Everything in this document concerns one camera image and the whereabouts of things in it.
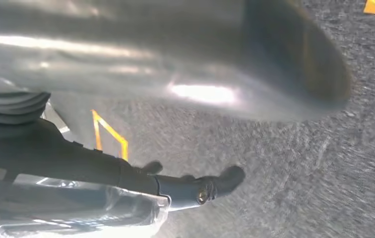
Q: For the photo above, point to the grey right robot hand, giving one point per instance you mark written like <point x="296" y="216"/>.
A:
<point x="59" y="154"/>

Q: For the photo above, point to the clear plastic hand wrap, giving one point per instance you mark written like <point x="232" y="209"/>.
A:
<point x="75" y="210"/>

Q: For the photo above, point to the silver robot body shell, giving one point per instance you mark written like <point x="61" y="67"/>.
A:
<point x="174" y="42"/>

